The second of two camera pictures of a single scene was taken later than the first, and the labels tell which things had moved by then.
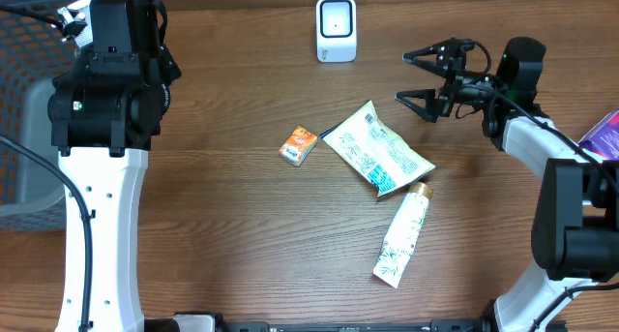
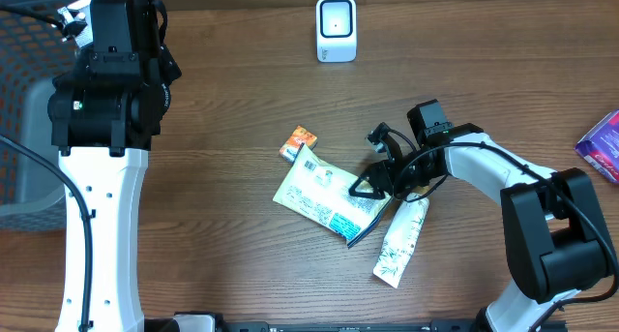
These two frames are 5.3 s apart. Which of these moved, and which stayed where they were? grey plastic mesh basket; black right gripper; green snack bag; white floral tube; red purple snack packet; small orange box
Moved: black right gripper; green snack bag
Stayed: red purple snack packet; small orange box; white floral tube; grey plastic mesh basket
